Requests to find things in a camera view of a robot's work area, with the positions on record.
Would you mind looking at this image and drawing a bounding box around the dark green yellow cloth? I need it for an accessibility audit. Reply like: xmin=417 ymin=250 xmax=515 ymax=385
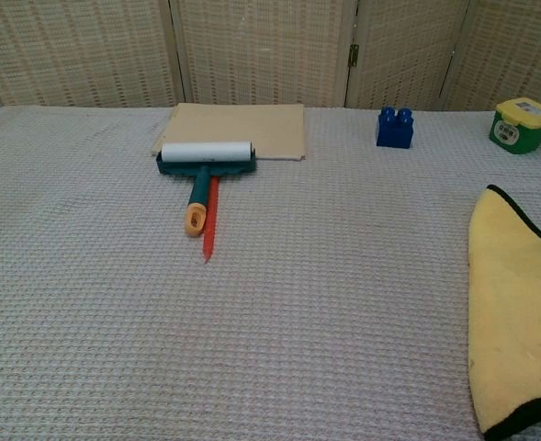
xmin=465 ymin=184 xmax=541 ymax=441

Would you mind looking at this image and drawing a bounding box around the teal lint roller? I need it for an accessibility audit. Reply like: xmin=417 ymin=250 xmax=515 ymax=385
xmin=154 ymin=141 xmax=258 ymax=238

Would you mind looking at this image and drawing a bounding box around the blue building block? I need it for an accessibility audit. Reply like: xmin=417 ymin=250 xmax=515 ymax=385
xmin=375 ymin=107 xmax=415 ymax=150

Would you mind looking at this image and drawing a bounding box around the woven folding screen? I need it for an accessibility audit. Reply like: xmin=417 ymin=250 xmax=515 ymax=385
xmin=0 ymin=0 xmax=541 ymax=112

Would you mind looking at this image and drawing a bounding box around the white waffle tablecloth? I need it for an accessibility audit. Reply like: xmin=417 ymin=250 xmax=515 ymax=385
xmin=0 ymin=105 xmax=541 ymax=441

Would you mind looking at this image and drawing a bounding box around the green tub with yellow lid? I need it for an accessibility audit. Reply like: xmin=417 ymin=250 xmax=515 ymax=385
xmin=488 ymin=96 xmax=541 ymax=155

